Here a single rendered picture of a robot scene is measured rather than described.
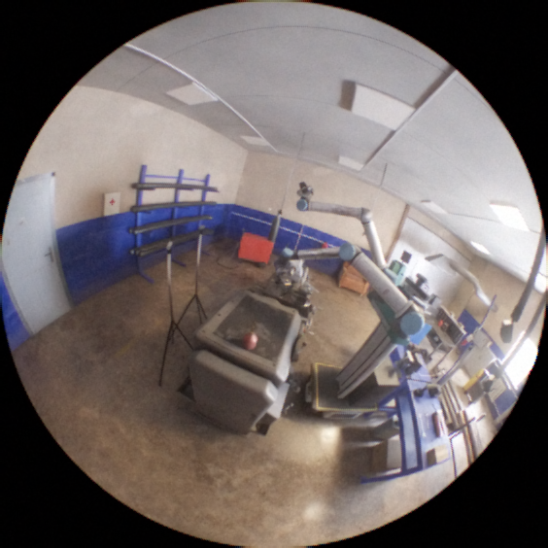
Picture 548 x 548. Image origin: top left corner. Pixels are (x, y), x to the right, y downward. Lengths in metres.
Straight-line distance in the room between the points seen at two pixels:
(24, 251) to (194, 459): 3.19
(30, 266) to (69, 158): 1.53
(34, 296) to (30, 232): 0.91
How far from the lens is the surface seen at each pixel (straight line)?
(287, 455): 2.12
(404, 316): 1.08
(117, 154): 3.40
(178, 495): 2.08
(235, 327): 0.93
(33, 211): 3.12
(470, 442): 3.29
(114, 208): 3.31
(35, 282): 3.37
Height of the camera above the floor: 2.00
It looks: 25 degrees down
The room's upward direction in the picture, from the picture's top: 17 degrees clockwise
